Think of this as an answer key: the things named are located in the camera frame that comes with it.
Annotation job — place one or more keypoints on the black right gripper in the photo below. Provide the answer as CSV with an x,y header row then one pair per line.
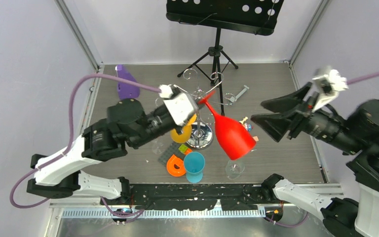
x,y
273,123

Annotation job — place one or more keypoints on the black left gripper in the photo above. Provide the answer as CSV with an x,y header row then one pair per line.
x,y
199,104

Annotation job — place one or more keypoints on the yellow plastic wine glass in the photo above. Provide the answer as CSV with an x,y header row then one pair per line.
x,y
182,135

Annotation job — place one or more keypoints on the chrome wine glass rack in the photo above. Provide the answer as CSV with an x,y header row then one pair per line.
x,y
201,131

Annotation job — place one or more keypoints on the red plastic wine glass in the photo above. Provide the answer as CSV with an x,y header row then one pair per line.
x,y
232,137

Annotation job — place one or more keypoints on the blue plastic wine glass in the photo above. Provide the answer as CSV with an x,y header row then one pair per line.
x,y
194,164

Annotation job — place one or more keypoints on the clear wine glass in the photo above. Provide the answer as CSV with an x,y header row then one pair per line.
x,y
158,147
234,169

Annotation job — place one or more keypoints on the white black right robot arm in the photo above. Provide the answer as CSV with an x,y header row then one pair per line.
x,y
357,136

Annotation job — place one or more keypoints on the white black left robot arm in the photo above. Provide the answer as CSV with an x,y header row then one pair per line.
x,y
62,175

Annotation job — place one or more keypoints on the ice cream cone toy figure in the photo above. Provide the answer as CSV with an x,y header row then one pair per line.
x,y
248,127

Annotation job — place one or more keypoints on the cream chess piece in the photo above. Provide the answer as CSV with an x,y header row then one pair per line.
x,y
243,121

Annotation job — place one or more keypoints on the purple plastic stand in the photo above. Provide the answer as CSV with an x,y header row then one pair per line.
x,y
125,90

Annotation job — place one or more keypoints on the lime green building brick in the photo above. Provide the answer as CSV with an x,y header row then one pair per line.
x,y
184,149

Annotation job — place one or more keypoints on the grey studded building plate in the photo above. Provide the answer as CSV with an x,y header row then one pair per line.
x,y
173,149

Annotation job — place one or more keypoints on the black music stand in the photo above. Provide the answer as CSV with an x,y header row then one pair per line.
x,y
257,17

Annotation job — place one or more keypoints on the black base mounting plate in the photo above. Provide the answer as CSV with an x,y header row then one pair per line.
x,y
199,197

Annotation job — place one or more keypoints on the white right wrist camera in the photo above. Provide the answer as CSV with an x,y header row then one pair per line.
x,y
329,83

